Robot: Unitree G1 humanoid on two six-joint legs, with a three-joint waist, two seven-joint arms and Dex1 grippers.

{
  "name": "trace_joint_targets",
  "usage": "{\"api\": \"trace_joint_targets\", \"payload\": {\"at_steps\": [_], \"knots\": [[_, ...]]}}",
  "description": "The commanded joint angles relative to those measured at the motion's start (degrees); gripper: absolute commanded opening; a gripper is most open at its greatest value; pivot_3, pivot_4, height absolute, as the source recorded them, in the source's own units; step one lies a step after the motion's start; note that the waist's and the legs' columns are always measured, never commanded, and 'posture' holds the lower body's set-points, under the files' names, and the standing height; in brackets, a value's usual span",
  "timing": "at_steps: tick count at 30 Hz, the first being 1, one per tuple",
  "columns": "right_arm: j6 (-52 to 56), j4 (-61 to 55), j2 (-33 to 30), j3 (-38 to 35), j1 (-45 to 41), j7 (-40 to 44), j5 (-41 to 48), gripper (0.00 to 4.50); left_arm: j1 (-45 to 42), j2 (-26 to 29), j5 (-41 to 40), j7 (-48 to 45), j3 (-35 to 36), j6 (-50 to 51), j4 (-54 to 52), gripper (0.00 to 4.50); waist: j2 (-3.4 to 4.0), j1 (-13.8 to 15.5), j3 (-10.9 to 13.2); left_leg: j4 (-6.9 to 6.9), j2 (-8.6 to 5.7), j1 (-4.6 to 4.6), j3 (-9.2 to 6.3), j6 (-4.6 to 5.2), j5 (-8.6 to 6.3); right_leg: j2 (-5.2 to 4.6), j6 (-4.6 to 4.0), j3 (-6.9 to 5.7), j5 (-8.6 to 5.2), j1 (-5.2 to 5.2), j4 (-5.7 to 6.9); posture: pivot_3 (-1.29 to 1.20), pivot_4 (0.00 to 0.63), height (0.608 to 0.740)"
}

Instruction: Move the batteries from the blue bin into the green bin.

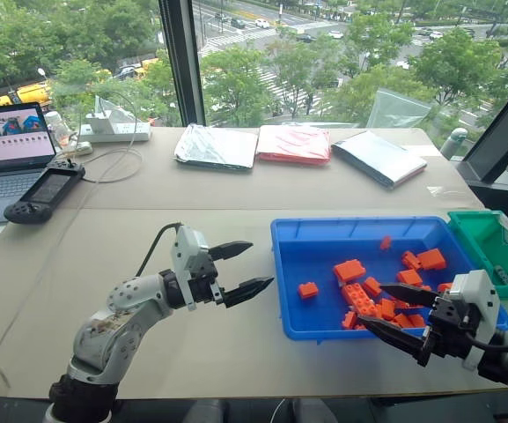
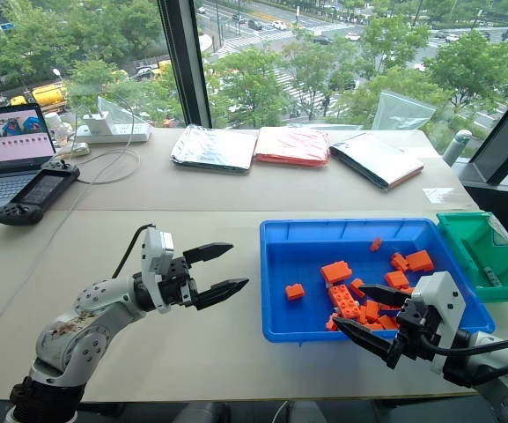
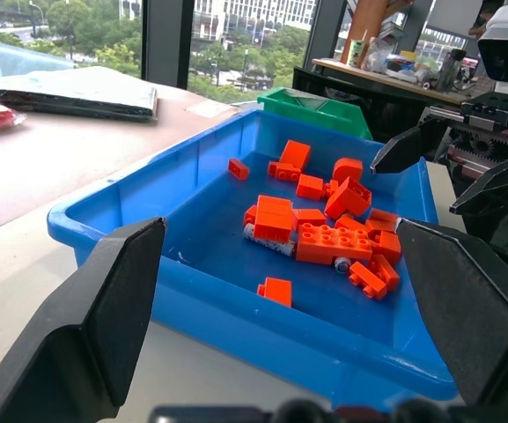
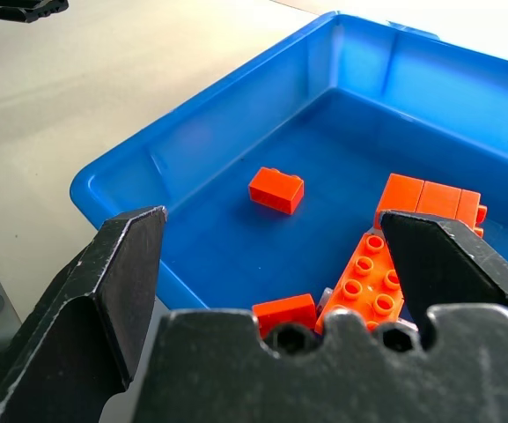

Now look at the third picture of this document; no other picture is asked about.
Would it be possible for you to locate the blue plastic tray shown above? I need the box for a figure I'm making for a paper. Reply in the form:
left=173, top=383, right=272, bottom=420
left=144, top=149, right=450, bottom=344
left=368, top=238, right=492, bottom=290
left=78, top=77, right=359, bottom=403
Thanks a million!
left=46, top=108, right=460, bottom=411

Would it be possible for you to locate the dark metal tumbler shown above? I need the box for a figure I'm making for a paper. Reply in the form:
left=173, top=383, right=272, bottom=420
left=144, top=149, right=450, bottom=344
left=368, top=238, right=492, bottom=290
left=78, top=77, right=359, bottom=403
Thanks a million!
left=436, top=48, right=468, bottom=93

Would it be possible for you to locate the orange 2x4 studded brick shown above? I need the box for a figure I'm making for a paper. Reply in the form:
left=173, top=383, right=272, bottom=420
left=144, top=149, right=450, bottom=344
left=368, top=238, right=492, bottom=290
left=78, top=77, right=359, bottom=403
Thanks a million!
left=295, top=221, right=374, bottom=266

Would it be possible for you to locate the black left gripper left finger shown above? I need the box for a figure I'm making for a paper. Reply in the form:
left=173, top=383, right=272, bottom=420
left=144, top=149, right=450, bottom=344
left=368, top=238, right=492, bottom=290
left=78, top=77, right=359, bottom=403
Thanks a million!
left=0, top=217, right=167, bottom=423

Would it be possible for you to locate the black flat packet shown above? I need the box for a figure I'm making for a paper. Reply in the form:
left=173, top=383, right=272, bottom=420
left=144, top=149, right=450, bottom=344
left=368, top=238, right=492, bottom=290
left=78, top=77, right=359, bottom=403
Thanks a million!
left=0, top=84, right=159, bottom=125

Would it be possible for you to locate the orange square block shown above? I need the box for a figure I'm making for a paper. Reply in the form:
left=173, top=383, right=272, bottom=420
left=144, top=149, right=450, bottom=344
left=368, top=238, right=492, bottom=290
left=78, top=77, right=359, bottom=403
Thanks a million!
left=256, top=277, right=293, bottom=308
left=295, top=173, right=326, bottom=202

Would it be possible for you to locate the orange plastic building brick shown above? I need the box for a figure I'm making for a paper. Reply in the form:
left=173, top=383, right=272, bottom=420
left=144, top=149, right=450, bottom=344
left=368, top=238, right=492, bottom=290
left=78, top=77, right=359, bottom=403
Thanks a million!
left=253, top=194, right=299, bottom=245

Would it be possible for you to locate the brown wooden post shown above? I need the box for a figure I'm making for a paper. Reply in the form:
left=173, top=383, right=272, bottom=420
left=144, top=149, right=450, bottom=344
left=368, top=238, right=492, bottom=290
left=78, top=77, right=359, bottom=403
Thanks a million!
left=340, top=0, right=389, bottom=63

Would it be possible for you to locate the dark window frame post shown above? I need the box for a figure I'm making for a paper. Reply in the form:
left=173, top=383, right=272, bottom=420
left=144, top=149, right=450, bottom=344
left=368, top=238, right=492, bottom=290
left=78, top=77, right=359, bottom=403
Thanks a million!
left=308, top=0, right=349, bottom=71
left=140, top=0, right=196, bottom=91

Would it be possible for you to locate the red rounded plastic brick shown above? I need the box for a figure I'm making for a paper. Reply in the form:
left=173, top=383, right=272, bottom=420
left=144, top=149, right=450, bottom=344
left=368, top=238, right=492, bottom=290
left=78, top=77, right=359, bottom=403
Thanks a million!
left=332, top=157, right=364, bottom=184

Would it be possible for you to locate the green and white can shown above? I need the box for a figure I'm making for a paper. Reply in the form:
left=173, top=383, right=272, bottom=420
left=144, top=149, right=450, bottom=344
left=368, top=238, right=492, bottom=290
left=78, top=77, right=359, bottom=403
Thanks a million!
left=347, top=38, right=368, bottom=68

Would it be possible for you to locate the clear plastic bag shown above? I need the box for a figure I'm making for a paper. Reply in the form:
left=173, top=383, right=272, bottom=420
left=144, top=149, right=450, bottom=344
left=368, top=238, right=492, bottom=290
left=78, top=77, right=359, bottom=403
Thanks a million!
left=361, top=36, right=398, bottom=74

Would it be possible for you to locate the green plastic bin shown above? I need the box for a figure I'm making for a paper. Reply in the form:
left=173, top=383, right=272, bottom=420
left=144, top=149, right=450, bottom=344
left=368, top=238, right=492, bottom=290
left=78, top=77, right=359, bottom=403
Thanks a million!
left=256, top=86, right=373, bottom=141

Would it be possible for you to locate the wooden desk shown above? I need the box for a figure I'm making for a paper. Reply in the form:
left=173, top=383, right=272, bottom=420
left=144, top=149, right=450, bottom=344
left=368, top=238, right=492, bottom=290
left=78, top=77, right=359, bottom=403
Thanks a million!
left=312, top=57, right=473, bottom=106

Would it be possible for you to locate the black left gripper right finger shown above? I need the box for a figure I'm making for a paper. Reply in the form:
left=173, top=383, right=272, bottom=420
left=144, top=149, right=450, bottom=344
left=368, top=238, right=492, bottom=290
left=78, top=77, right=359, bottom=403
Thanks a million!
left=394, top=218, right=508, bottom=407

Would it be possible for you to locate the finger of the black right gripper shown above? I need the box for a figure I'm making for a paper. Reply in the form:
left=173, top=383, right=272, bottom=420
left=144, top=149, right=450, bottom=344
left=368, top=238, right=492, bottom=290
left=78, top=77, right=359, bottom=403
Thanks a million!
left=369, top=117, right=449, bottom=175
left=449, top=151, right=508, bottom=217

